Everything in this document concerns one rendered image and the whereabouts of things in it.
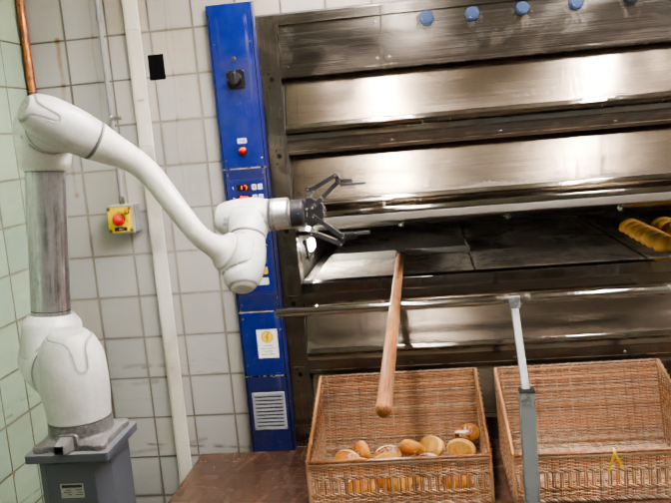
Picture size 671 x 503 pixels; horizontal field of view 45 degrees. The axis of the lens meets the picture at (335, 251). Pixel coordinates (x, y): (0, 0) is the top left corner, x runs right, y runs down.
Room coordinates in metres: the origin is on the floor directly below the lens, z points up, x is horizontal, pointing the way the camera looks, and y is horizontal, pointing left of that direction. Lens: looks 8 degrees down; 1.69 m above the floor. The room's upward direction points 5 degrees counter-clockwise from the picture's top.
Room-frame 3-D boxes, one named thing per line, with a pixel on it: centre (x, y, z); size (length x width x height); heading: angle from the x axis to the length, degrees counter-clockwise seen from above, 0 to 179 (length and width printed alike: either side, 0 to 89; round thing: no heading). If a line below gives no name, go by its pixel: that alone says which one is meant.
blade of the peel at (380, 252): (3.36, -0.28, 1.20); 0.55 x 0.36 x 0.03; 84
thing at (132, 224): (2.82, 0.73, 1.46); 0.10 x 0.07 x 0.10; 83
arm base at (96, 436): (1.89, 0.67, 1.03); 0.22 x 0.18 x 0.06; 174
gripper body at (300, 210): (2.21, 0.07, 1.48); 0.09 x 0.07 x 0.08; 84
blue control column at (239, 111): (3.72, 0.16, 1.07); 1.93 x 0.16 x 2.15; 173
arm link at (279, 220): (2.22, 0.14, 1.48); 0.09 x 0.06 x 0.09; 174
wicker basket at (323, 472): (2.48, -0.15, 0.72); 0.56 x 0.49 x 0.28; 84
